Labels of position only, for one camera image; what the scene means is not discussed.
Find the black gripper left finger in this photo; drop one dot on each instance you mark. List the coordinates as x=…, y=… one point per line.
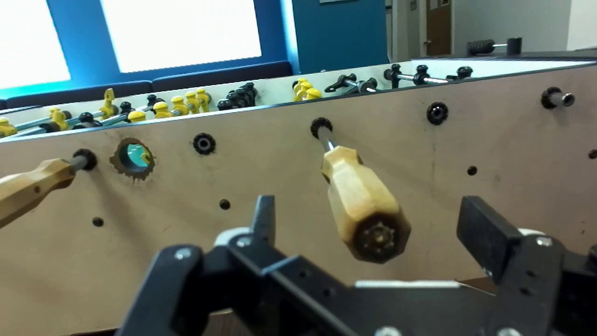
x=168, y=291

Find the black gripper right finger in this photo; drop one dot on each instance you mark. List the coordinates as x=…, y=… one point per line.
x=528, y=280

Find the wooden foosball table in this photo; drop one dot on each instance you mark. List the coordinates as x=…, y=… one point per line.
x=186, y=248

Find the yellow foosball player figure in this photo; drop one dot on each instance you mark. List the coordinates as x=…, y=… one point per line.
x=4, y=127
x=58, y=117
x=201, y=99
x=108, y=104
x=136, y=116
x=306, y=91
x=179, y=104
x=160, y=110

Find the bare silver foosball rod end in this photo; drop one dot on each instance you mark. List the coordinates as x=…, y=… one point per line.
x=556, y=97

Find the black foosball player figure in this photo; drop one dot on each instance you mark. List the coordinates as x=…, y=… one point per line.
x=153, y=99
x=422, y=73
x=341, y=80
x=88, y=117
x=463, y=71
x=367, y=84
x=125, y=106
x=392, y=73
x=241, y=95

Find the bright white window pane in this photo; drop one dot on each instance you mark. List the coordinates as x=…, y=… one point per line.
x=179, y=30
x=30, y=37

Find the brown wooden door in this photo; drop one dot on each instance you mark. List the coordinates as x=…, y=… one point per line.
x=438, y=24

